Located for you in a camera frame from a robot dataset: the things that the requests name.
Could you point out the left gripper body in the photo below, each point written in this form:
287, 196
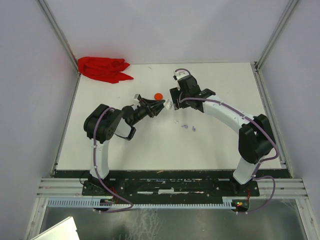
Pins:
144, 110

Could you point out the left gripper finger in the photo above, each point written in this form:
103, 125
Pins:
156, 109
151, 102

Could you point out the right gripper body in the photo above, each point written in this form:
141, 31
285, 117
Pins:
184, 104

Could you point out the orange charging case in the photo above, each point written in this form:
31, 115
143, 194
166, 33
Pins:
158, 96

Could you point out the white charging case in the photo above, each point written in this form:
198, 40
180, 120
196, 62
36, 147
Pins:
168, 104

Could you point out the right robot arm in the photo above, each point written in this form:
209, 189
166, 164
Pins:
255, 136

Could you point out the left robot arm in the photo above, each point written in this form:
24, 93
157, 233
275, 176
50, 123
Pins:
105, 122

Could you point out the red cloth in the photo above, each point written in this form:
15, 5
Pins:
104, 69

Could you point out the metal sheet corner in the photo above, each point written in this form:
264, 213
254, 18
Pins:
64, 230

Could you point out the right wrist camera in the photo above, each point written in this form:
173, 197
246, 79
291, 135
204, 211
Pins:
180, 73

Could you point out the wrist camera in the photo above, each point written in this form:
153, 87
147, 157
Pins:
180, 73
136, 97

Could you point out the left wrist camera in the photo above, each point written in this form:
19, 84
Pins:
136, 97

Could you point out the right frame post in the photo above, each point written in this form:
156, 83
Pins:
279, 28

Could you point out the frame post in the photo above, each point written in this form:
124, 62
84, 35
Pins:
279, 28
49, 15

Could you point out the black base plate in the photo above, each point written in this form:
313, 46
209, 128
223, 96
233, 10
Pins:
143, 187

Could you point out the aluminium rail front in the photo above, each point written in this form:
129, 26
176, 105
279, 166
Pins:
60, 187

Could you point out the blue cable duct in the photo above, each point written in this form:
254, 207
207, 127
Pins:
89, 202

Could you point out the left frame post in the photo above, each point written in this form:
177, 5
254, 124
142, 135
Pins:
49, 15

